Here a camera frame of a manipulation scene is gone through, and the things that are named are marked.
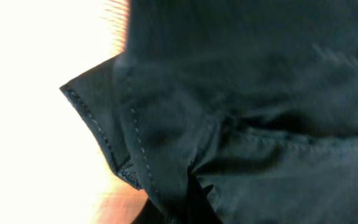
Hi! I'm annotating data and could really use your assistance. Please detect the black shorts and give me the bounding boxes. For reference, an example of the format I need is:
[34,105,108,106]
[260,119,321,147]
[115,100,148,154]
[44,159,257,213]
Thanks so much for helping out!
[61,0,358,224]

